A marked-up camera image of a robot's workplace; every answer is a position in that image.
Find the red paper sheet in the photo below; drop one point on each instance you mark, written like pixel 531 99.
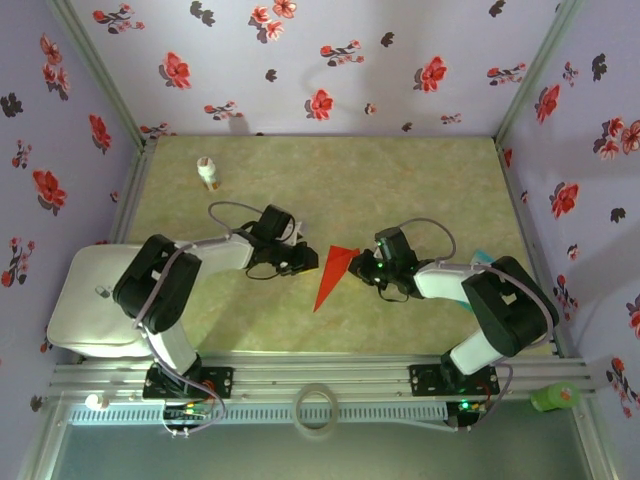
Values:
pixel 332 275

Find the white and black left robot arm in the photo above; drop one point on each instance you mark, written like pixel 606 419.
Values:
pixel 225 255

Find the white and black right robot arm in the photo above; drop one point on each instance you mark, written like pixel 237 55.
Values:
pixel 440 280

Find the teal packet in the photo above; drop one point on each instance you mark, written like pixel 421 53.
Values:
pixel 482 256

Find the white pill bottle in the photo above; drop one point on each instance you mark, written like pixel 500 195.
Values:
pixel 207 172

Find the small circuit board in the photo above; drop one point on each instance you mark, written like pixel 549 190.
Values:
pixel 190 412
pixel 470 406

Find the clear tape roll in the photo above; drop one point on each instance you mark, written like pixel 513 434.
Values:
pixel 316 435

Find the white zip pouch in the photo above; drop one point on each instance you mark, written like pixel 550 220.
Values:
pixel 85 300

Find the green cylindrical container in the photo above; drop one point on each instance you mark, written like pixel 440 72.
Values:
pixel 552 398

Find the long aluminium mounting rail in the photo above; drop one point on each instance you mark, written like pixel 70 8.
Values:
pixel 325 372

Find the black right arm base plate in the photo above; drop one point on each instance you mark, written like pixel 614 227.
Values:
pixel 425 382

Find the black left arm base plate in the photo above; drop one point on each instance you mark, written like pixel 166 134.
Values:
pixel 220 382

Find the aluminium table side rail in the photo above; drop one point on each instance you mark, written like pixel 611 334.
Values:
pixel 515 190
pixel 131 192

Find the aluminium frame post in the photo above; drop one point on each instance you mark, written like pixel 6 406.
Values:
pixel 103 75
pixel 534 75

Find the aluminium frame bar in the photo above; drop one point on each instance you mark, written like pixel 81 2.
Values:
pixel 44 440
pixel 595 440

